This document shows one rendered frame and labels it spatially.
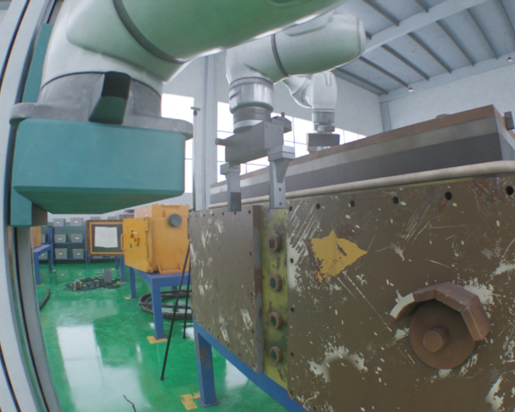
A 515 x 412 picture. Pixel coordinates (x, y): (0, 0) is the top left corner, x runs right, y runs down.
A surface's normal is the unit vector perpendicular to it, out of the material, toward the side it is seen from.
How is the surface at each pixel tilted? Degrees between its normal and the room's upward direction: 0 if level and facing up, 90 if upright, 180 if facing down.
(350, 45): 137
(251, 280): 90
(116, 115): 173
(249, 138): 90
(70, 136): 90
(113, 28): 132
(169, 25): 160
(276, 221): 90
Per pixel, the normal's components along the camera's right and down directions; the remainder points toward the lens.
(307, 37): -0.46, 0.28
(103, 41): 0.04, 0.73
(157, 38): -0.18, 0.96
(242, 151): -0.79, -0.01
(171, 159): 0.61, -0.05
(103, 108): 0.10, 0.98
